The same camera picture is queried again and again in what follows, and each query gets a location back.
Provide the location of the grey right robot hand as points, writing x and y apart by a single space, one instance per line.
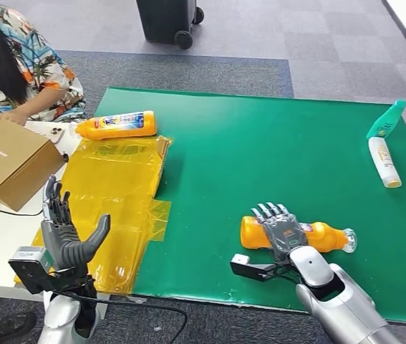
283 232

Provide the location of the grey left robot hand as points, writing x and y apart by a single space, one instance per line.
62 242

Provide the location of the orange bottle with clear cap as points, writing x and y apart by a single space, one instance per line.
326 237

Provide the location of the orange bottle with blue label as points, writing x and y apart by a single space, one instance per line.
116 126

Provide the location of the white bottle with yellow cap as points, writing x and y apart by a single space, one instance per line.
384 161

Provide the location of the teal plastic bottle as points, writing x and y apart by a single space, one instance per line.
387 119

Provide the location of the green table mat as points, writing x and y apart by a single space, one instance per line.
259 156

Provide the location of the yellow taped cardboard sheet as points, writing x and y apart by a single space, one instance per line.
116 175

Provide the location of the pale smartphone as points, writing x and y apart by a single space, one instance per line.
56 134

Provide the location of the black shoe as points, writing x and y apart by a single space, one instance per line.
9 325

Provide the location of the brown cardboard box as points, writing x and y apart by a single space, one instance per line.
5 159

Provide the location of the person's hand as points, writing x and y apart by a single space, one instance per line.
13 117

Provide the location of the person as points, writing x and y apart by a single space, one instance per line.
31 61

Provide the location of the black wheeled bin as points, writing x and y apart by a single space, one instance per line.
167 21

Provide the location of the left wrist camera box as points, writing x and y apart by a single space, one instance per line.
31 268

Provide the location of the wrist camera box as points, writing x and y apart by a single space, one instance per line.
31 268
256 269

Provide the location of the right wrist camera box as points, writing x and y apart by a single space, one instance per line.
256 269

